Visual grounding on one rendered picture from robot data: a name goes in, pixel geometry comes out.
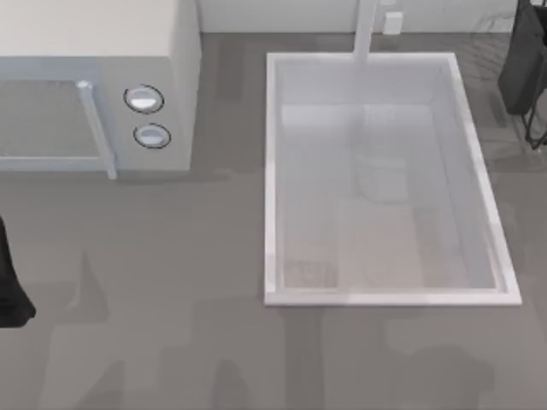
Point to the small microwave knob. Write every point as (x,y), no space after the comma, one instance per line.
(152,136)

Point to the tall white tap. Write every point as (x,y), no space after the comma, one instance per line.
(364,30)

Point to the white sink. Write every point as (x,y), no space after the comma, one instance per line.
(384,192)

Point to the white wall socket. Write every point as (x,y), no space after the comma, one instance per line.
(392,22)

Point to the pale microwave oven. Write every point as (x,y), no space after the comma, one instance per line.
(179,85)

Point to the microwave oven door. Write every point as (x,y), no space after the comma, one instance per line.
(42,124)

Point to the large microwave knob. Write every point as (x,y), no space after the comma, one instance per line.
(143,99)

